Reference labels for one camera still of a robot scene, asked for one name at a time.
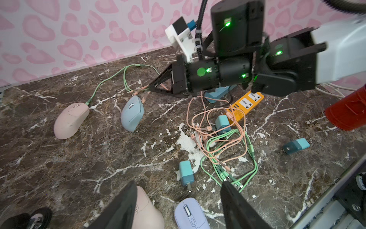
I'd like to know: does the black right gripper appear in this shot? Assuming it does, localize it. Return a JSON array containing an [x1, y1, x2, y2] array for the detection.
[[148, 1, 265, 97]]

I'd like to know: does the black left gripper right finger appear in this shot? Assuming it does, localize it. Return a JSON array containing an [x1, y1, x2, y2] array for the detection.
[[220, 181, 271, 229]]

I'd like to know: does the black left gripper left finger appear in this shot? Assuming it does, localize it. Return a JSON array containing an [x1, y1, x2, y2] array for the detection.
[[88, 180, 137, 229]]

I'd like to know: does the pink wireless mouse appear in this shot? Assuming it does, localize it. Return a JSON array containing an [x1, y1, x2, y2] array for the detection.
[[53, 103, 90, 140], [132, 186, 165, 229]]

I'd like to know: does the lavender wireless mouse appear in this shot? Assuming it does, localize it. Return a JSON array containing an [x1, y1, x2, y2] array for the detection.
[[174, 198, 210, 229]]

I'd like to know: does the light blue wireless mouse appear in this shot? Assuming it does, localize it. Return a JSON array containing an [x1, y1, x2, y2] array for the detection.
[[121, 95, 144, 132]]

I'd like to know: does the teal charger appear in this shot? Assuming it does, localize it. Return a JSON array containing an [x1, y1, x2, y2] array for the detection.
[[179, 160, 194, 192]]

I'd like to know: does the teal USB charger adapter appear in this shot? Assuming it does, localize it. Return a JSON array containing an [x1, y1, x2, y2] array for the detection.
[[283, 138, 310, 155], [215, 115, 231, 135]]

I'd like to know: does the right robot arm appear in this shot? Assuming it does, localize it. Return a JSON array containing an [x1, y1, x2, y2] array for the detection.
[[148, 1, 366, 98]]

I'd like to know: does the blue power strip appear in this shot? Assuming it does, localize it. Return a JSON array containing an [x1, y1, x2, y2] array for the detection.
[[204, 85, 236, 104]]

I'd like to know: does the orange power strip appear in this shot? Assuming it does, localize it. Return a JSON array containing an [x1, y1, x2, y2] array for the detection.
[[226, 91, 265, 124]]

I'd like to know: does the red emergency stop button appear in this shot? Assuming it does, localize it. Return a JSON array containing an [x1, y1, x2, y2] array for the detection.
[[325, 85, 366, 131]]

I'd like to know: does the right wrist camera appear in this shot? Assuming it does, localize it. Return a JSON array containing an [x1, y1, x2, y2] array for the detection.
[[165, 17, 202, 64]]

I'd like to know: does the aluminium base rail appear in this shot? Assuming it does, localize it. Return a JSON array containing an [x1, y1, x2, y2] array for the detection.
[[291, 156, 366, 229]]

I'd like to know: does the white power strip cord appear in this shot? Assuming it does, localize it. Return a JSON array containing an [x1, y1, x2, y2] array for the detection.
[[314, 81, 358, 99]]

